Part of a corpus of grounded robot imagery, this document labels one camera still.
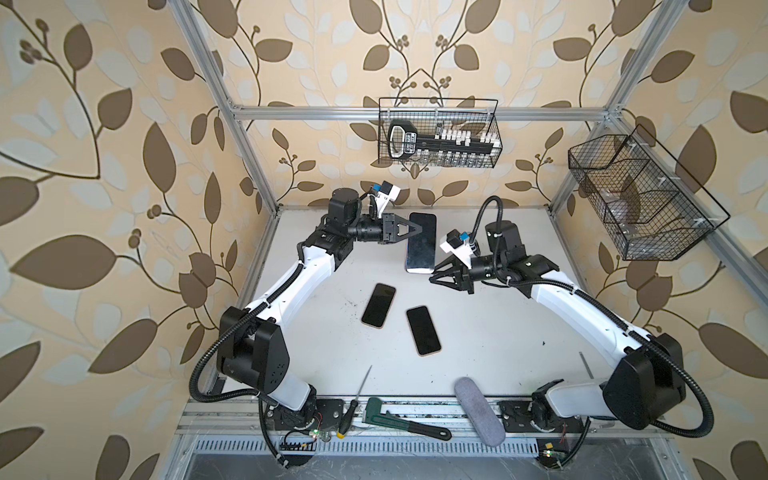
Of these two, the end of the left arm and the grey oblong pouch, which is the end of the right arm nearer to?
the end of the left arm

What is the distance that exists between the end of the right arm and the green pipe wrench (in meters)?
0.36

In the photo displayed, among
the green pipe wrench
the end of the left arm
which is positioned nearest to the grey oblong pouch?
the green pipe wrench

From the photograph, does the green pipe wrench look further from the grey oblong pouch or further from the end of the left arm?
the end of the left arm

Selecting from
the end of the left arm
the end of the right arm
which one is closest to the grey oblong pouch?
the end of the right arm

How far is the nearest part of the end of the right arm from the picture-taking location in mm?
666

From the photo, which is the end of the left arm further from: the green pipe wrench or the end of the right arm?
the green pipe wrench

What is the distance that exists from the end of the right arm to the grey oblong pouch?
29 centimetres

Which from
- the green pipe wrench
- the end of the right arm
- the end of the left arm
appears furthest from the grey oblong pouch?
the end of the left arm

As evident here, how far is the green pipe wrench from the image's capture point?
0.73 metres

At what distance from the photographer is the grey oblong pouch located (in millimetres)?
707

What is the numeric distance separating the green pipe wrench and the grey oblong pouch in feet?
0.26

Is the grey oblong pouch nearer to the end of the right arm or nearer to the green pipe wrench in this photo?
the green pipe wrench

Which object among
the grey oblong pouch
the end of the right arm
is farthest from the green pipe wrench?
the end of the right arm
